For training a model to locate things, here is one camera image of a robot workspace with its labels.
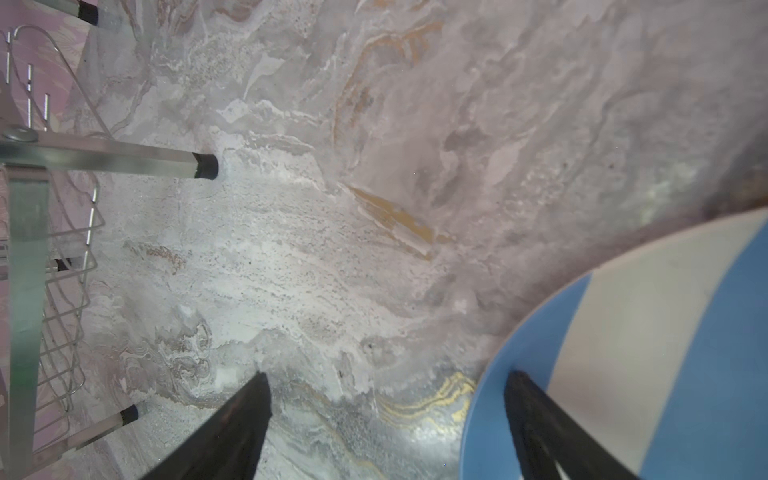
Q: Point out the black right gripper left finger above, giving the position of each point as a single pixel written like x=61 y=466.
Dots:
x=229 y=444

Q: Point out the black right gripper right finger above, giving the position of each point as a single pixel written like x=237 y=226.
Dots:
x=549 y=444

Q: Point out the blue striped plate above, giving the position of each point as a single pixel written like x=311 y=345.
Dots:
x=660 y=355

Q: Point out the stainless steel dish rack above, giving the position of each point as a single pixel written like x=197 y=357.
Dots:
x=46 y=267

